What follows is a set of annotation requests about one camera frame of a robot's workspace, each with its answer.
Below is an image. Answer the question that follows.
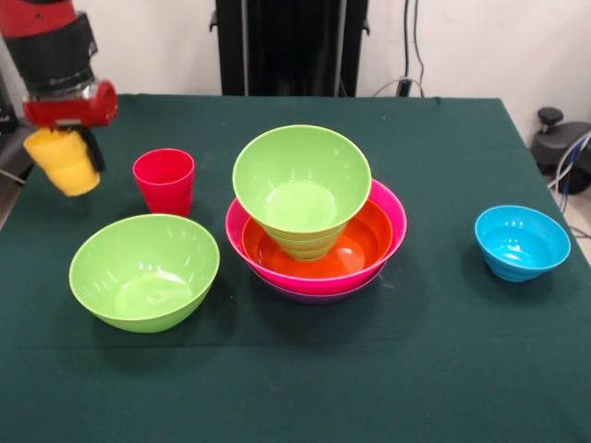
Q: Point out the black wall cable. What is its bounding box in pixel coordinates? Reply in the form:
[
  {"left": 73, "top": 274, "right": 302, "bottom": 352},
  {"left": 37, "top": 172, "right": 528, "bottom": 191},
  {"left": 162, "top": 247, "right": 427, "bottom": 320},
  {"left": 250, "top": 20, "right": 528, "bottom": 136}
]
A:
[{"left": 404, "top": 0, "right": 426, "bottom": 97}]

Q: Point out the medium green bowl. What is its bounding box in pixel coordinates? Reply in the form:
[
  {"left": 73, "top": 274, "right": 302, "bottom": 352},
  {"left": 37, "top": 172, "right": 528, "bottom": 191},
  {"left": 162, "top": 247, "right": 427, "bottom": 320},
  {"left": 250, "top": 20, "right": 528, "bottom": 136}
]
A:
[{"left": 232, "top": 124, "right": 373, "bottom": 235}]

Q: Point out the red cup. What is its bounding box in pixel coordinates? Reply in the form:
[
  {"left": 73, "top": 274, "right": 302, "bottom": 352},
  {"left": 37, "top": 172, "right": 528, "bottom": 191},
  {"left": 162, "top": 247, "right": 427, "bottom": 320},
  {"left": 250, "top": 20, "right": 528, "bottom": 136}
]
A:
[{"left": 132, "top": 148, "right": 197, "bottom": 218}]

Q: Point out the large green bowl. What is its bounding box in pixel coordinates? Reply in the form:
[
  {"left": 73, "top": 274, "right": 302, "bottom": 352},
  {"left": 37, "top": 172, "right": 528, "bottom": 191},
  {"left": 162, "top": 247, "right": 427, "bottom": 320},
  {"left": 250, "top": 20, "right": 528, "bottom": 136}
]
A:
[{"left": 68, "top": 213, "right": 222, "bottom": 334}]

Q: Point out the blue and white cable bundle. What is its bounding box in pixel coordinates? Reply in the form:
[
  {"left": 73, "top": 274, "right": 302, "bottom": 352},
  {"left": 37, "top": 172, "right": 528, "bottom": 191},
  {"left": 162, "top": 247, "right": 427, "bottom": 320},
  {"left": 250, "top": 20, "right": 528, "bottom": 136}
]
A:
[{"left": 547, "top": 131, "right": 591, "bottom": 195}]

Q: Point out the small ribbed green bowl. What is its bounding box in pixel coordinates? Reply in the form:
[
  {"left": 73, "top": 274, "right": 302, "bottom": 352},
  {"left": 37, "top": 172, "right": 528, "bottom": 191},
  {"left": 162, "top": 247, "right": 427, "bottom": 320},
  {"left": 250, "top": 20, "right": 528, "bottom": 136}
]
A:
[{"left": 265, "top": 225, "right": 344, "bottom": 263}]

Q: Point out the small blue bowl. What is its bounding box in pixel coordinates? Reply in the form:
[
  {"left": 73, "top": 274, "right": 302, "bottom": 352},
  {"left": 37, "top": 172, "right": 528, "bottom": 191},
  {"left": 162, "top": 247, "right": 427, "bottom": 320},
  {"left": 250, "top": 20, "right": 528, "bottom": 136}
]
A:
[{"left": 475, "top": 205, "right": 573, "bottom": 282}]

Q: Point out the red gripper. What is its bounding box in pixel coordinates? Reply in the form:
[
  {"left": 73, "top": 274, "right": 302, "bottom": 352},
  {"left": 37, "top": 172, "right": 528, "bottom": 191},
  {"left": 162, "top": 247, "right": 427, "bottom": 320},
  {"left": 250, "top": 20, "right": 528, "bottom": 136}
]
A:
[{"left": 21, "top": 80, "right": 119, "bottom": 174}]

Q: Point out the purple bowl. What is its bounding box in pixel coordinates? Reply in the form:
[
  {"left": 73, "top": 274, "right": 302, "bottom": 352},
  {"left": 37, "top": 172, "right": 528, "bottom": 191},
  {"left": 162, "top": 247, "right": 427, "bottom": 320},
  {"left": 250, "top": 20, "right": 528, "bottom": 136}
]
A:
[{"left": 262, "top": 271, "right": 385, "bottom": 305}]

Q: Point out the dark green tablecloth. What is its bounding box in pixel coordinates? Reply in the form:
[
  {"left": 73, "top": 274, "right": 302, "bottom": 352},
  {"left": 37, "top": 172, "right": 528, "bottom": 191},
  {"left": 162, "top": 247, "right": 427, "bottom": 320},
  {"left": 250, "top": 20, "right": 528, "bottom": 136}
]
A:
[{"left": 0, "top": 94, "right": 591, "bottom": 443}]

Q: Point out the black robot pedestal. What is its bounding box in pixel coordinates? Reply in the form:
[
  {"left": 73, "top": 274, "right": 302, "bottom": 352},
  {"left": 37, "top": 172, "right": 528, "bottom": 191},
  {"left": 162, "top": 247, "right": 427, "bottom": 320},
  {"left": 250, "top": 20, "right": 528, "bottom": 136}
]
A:
[{"left": 210, "top": 0, "right": 370, "bottom": 98}]

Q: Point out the yellow cup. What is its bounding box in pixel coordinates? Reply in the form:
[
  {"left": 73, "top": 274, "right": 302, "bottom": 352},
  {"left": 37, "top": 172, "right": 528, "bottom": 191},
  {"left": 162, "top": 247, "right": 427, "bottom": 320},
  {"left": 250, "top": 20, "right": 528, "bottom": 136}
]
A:
[{"left": 22, "top": 127, "right": 102, "bottom": 198}]

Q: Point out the orange bowl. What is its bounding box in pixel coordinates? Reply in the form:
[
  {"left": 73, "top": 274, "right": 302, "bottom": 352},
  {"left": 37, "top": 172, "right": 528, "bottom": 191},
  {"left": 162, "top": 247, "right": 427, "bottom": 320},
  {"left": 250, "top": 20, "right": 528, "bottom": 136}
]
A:
[{"left": 241, "top": 198, "right": 394, "bottom": 276}]

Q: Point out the pink bowl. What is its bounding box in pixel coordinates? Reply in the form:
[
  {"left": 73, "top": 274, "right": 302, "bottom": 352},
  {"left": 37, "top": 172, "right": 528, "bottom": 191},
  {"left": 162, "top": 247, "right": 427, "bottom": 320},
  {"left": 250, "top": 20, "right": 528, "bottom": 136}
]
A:
[{"left": 224, "top": 178, "right": 409, "bottom": 295}]

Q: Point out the black chair with round knob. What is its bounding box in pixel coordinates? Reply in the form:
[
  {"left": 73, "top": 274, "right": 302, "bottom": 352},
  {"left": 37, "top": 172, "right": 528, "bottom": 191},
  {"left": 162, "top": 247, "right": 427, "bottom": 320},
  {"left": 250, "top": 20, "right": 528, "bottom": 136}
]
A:
[{"left": 530, "top": 106, "right": 591, "bottom": 195}]

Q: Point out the black office chair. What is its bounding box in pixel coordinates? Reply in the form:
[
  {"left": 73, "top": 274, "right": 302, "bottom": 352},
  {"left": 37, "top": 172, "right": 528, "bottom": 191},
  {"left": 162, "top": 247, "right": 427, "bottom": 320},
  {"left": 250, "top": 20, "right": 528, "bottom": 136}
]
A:
[{"left": 0, "top": 68, "right": 47, "bottom": 186}]

